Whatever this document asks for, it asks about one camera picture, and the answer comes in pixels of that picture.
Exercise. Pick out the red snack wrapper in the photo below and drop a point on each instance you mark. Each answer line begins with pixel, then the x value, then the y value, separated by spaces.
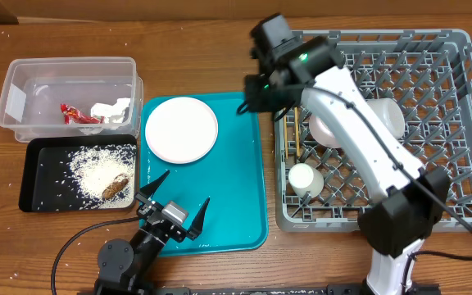
pixel 73 115

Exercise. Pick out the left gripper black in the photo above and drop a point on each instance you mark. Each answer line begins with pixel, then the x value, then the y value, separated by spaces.
pixel 147 191

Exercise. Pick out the black plastic tray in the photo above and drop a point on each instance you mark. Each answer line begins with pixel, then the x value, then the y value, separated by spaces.
pixel 47 183

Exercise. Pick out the white rice pile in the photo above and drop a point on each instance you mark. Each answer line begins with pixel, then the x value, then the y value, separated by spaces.
pixel 92 169

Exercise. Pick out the grey bowl with rice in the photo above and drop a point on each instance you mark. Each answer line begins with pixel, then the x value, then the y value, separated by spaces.
pixel 390 114

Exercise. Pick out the large white plate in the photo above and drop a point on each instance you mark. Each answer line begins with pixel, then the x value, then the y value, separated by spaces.
pixel 181 130

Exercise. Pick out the brown food scrap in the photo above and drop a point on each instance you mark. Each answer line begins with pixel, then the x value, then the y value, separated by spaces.
pixel 117 184

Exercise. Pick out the grey dishwasher rack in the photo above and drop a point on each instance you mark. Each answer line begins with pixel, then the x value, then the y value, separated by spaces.
pixel 428 73

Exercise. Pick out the teal plastic tray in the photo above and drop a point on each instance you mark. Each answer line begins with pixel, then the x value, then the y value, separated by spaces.
pixel 229 179

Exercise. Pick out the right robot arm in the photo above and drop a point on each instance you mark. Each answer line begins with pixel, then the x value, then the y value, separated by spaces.
pixel 408 200

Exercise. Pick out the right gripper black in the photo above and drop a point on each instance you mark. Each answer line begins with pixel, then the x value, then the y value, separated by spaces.
pixel 260 102

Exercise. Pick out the white paper cup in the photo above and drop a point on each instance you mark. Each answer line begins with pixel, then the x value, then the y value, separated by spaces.
pixel 306 179

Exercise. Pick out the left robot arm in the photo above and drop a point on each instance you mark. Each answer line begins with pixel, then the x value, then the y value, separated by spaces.
pixel 123 264

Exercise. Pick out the small pink bowl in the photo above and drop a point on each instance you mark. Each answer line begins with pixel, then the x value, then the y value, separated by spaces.
pixel 321 133

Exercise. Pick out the clear plastic bin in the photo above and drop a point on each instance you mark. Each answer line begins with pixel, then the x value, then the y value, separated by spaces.
pixel 34 90

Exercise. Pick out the crumpled white napkin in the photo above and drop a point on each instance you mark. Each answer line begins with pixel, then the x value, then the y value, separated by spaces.
pixel 111 110

